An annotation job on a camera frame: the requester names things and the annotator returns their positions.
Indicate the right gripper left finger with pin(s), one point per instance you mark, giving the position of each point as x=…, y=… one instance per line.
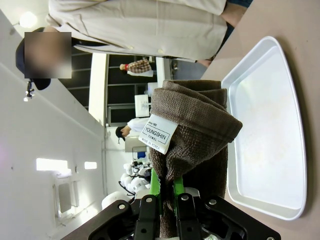
x=148, y=217

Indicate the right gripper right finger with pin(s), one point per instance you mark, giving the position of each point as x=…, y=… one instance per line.
x=190, y=217

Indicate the brown towel with white label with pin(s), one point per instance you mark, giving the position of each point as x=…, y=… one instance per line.
x=195, y=125

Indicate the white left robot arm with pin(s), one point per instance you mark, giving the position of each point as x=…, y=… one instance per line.
x=115, y=200

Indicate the person's right hand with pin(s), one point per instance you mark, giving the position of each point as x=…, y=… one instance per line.
x=206, y=62

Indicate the person's left hand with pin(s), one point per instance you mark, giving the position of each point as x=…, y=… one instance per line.
x=233, y=16

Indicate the small rectangular ceiling light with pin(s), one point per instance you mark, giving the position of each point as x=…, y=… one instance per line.
x=90, y=165

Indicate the ceiling air vent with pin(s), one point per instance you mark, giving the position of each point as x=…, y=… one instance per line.
x=65, y=197

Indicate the bystander in white with cap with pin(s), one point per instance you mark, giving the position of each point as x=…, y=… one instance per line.
x=135, y=125

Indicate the large rectangular ceiling light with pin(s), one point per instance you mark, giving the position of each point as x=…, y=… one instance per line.
x=51, y=164

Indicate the white board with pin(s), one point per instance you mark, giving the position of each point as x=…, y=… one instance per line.
x=141, y=105

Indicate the silver metal tray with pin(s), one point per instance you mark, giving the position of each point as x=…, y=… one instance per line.
x=265, y=125

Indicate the white pillar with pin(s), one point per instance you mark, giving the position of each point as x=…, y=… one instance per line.
x=98, y=87

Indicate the bystander in plaid shirt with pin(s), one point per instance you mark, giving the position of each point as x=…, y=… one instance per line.
x=140, y=67

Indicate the small ceiling mounted device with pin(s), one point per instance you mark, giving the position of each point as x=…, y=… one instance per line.
x=29, y=91

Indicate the person in beige coat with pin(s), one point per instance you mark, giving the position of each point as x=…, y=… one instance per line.
x=125, y=22

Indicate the dark blue cap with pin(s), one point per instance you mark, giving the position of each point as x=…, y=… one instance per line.
x=20, y=57

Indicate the round ceiling lamp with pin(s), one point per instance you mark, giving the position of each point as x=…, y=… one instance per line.
x=28, y=19

